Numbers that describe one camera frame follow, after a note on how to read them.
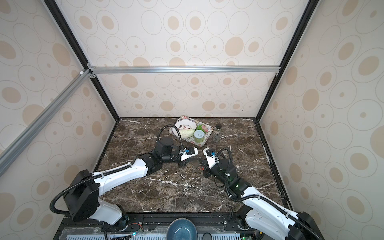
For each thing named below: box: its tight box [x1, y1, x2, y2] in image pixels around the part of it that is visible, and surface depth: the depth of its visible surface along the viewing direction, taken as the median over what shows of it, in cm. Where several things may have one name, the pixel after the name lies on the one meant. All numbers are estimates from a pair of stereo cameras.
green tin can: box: [194, 129, 205, 144], surface depth 105 cm
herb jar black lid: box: [215, 123, 222, 137], surface depth 105 cm
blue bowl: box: [166, 218, 198, 240], surface depth 71 cm
